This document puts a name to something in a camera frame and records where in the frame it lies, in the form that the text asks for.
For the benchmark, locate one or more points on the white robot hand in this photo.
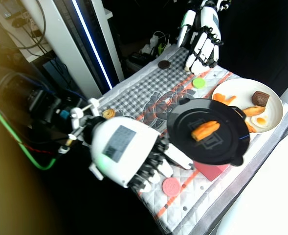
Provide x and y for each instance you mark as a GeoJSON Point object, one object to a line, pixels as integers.
{"type": "Point", "coordinates": [124, 147]}
{"type": "Point", "coordinates": [207, 27]}

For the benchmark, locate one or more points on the orange toy fried bread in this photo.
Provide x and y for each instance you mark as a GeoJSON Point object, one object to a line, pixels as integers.
{"type": "Point", "coordinates": [205, 131]}

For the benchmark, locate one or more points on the black frying pan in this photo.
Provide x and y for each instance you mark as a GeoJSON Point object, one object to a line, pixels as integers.
{"type": "Point", "coordinates": [207, 149]}

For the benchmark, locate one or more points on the red block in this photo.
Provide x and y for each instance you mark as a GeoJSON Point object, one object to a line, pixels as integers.
{"type": "Point", "coordinates": [211, 172]}

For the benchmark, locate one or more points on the swirl toy cookie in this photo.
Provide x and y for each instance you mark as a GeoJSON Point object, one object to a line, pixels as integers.
{"type": "Point", "coordinates": [108, 114]}

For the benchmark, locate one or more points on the white power adapter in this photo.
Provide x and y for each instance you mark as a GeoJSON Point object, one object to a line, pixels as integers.
{"type": "Point", "coordinates": [154, 41]}

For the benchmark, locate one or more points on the green round disc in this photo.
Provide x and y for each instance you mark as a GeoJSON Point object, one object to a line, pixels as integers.
{"type": "Point", "coordinates": [198, 83]}

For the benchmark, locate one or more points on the grey quilt with bear print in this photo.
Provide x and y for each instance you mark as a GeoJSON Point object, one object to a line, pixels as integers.
{"type": "Point", "coordinates": [143, 93]}

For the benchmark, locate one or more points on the dark brown round disc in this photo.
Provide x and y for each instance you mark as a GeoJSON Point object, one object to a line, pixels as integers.
{"type": "Point", "coordinates": [164, 64]}

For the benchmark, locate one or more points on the pink round disc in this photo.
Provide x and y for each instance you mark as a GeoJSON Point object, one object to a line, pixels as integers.
{"type": "Point", "coordinates": [171, 186]}

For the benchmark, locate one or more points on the white round plate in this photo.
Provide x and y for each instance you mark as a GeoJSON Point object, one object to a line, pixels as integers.
{"type": "Point", "coordinates": [244, 90]}

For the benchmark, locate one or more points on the brown toy steak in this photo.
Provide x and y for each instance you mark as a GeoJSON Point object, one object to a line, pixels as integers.
{"type": "Point", "coordinates": [261, 99]}

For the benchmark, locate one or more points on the golden toy croissant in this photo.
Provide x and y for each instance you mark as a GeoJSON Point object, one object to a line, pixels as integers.
{"type": "Point", "coordinates": [253, 110]}

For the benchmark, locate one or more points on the toy fried egg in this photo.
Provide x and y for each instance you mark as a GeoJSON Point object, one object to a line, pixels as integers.
{"type": "Point", "coordinates": [259, 120]}

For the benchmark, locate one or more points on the orange toy shrimp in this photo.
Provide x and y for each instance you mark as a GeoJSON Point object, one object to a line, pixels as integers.
{"type": "Point", "coordinates": [251, 127]}

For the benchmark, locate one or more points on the white column blue light strip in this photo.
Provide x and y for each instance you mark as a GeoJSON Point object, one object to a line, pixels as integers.
{"type": "Point", "coordinates": [68, 44]}

